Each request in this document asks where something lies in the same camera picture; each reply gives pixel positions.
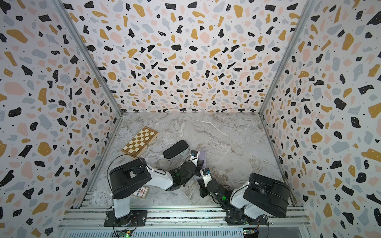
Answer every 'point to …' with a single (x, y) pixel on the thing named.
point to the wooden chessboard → (140, 142)
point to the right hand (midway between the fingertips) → (198, 181)
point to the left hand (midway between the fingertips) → (205, 162)
